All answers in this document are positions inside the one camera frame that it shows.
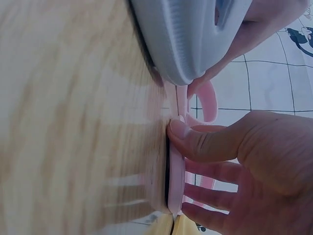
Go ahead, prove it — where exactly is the person's left hand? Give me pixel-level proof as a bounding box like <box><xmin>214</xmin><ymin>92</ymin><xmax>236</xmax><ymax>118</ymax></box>
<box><xmin>188</xmin><ymin>0</ymin><xmax>306</xmax><ymax>85</ymax></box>

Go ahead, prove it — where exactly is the person's right hand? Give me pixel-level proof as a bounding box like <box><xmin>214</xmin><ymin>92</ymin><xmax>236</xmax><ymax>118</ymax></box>
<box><xmin>167</xmin><ymin>110</ymin><xmax>313</xmax><ymax>235</ymax></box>

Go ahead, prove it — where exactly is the pink foam slipper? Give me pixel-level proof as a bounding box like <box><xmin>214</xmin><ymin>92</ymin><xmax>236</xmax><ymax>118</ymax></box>
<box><xmin>164</xmin><ymin>79</ymin><xmax>220</xmax><ymax>217</ymax></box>

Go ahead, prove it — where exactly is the yellow flat object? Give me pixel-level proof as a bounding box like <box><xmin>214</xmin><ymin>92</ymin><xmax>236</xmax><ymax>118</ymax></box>
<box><xmin>140</xmin><ymin>212</ymin><xmax>200</xmax><ymax>235</ymax></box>

